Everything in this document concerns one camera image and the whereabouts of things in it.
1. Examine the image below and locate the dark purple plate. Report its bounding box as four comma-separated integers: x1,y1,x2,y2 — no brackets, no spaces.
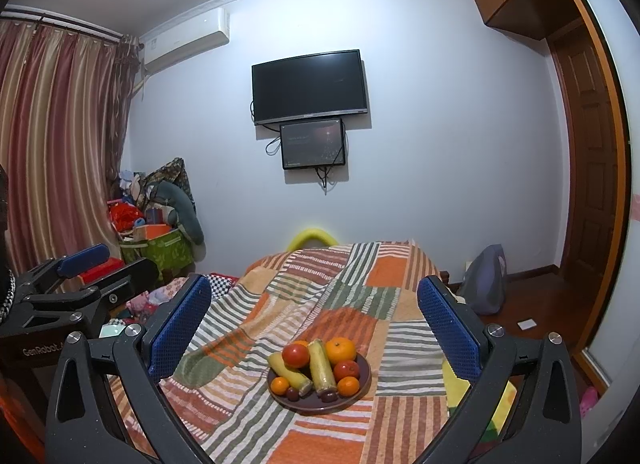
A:
266,350,373,416

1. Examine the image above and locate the large black wall television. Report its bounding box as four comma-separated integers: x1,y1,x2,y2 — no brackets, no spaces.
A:
252,50,369,125

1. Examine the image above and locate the green storage box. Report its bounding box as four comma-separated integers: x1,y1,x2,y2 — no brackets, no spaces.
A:
119,229,193,275

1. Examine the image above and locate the small wall monitor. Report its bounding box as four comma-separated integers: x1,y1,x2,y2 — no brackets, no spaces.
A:
280,119,346,169

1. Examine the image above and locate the striped patchwork blanket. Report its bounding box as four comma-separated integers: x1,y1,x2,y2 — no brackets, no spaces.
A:
106,241,519,464

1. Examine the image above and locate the red tomato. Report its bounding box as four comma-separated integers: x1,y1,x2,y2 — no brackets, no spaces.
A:
282,343,310,370
333,360,360,382

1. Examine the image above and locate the checkered patchwork quilt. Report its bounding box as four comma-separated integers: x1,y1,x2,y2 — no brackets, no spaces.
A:
118,273,238,323

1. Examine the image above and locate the small tangerine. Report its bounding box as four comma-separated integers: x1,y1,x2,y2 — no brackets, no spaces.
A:
270,376,291,397
337,376,360,398

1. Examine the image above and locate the striped red curtain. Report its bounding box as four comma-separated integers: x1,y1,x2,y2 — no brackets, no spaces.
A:
1,19,141,273

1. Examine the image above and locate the brown wooden door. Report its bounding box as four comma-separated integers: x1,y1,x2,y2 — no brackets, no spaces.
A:
549,19,627,354

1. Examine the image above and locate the yellow curved pillow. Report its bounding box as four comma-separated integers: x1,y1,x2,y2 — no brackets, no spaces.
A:
286,228,338,252

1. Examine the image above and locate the white air conditioner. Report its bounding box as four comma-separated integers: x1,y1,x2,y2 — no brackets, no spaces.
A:
143,7,230,74

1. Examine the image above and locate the large orange with sticker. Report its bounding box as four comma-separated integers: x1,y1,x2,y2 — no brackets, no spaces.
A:
326,336,357,366

